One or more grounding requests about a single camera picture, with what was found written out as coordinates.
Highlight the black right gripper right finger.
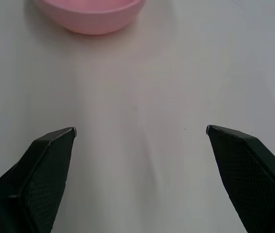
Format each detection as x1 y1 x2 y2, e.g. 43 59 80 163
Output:
206 124 275 233

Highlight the pink bowl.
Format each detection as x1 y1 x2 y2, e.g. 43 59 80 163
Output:
34 0 147 35

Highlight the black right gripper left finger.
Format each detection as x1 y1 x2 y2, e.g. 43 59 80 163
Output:
0 126 77 233

